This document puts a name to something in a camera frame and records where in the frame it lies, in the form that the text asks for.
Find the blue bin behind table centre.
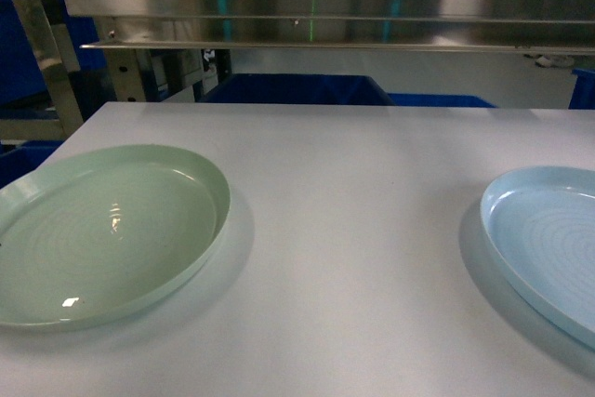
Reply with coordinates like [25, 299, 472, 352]
[204, 73, 393, 106]

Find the blue bin behind table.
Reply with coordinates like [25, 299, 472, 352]
[204, 73, 393, 106]
[389, 93, 495, 108]

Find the blue bin behind table right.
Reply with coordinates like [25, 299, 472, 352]
[389, 93, 495, 108]

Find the pale green plate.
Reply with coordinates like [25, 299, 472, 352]
[1, 145, 231, 331]

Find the pale blue plate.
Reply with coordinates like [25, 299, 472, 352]
[480, 166, 594, 348]

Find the blue bin lower left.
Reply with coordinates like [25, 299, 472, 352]
[0, 140, 62, 188]

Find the blue bin upper left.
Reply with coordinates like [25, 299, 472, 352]
[1, 0, 46, 105]

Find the blue bin far right edge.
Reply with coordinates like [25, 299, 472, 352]
[569, 68, 595, 110]

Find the steel rack upright post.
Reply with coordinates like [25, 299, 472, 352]
[1, 0, 84, 140]

